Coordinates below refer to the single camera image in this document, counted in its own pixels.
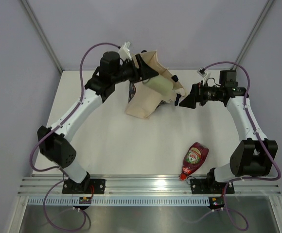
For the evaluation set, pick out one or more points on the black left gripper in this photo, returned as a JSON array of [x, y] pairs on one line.
[[144, 72]]

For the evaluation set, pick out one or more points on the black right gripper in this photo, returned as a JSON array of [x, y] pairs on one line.
[[190, 101]]

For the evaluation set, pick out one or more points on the green bottle white cap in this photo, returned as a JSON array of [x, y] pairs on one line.
[[163, 86]]

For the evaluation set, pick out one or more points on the red Fairy dish soap bottle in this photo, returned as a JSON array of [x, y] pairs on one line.
[[193, 160]]

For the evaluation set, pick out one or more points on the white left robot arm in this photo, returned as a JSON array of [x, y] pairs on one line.
[[55, 141]]

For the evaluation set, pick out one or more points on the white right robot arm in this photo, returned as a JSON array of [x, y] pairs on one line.
[[254, 156]]

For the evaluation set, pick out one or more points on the beige canvas tote bag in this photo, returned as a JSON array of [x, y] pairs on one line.
[[143, 101]]

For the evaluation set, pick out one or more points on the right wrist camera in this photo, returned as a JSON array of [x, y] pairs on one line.
[[205, 74]]

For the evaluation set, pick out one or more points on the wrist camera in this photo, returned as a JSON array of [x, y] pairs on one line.
[[205, 74], [124, 51]]

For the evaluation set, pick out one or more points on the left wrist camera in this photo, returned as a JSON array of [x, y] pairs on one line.
[[124, 51]]

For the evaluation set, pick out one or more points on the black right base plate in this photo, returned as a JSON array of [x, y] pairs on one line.
[[202, 186]]

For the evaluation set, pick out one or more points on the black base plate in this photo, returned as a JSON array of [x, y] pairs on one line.
[[95, 186], [202, 186]]

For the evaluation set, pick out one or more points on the right aluminium frame post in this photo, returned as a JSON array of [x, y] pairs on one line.
[[255, 30]]

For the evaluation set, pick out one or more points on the aluminium frame post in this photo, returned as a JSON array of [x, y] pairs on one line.
[[41, 34], [255, 30]]

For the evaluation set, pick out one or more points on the left aluminium frame post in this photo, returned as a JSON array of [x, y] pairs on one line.
[[41, 34]]

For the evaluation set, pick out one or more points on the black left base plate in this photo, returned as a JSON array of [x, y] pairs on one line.
[[95, 186]]

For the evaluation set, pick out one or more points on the aluminium mounting rail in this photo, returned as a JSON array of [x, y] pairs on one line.
[[144, 186]]

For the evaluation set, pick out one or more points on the white slotted cable duct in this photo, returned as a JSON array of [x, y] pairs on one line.
[[120, 201]]

